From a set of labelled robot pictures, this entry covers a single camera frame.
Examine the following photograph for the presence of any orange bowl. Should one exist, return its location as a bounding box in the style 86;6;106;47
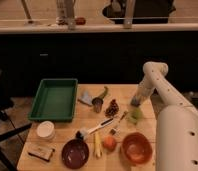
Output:
121;132;153;166

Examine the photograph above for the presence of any small fork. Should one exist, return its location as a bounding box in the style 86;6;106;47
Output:
109;111;128;135

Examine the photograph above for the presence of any white round container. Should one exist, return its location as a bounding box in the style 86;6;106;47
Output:
36;121;55;140

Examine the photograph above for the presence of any green handled metal cup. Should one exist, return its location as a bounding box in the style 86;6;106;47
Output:
92;86;108;113

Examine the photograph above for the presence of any wooden block eraser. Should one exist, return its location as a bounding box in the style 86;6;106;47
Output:
27;144;55;162

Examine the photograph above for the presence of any dark red bowl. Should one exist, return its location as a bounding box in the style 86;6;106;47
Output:
61;139;89;169

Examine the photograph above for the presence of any black office chair base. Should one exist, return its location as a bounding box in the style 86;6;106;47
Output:
102;0;176;24

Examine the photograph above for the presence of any green plastic tray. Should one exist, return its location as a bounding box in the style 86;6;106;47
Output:
28;78;78;122

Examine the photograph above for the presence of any orange fruit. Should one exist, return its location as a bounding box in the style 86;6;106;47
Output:
103;135;117;151

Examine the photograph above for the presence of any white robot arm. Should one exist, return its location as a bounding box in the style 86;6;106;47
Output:
131;62;198;171

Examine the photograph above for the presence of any yellow corn cob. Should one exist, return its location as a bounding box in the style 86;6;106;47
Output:
94;132;102;158

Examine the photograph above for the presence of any grey cloth piece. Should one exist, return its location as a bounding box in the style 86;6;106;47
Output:
78;91;92;106

